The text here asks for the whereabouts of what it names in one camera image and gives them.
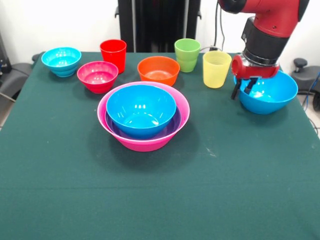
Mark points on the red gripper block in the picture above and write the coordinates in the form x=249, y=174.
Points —
x=250, y=72

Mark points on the yellow cup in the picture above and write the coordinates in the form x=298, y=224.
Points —
x=216, y=72

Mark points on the medium blue bowl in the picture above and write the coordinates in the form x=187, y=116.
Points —
x=272, y=100
x=141, y=110

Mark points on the purple shallow bowl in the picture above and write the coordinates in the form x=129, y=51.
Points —
x=175, y=122

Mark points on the large pink bowl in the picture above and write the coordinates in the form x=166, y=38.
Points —
x=147, y=146

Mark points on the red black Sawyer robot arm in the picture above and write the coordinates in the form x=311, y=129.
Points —
x=270, y=25

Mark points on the green cup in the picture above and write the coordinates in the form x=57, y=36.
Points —
x=186, y=61

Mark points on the small orange bowl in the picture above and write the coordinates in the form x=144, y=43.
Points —
x=158, y=67

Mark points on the red cup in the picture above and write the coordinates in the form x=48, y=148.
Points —
x=112, y=55

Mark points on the dark green tablecloth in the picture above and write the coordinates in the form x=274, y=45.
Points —
x=160, y=200

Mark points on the small crimson bowl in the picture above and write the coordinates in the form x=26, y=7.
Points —
x=97, y=75

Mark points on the small blue bowl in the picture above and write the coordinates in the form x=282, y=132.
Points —
x=61, y=58
x=63, y=73

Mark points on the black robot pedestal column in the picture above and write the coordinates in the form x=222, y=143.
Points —
x=150, y=25

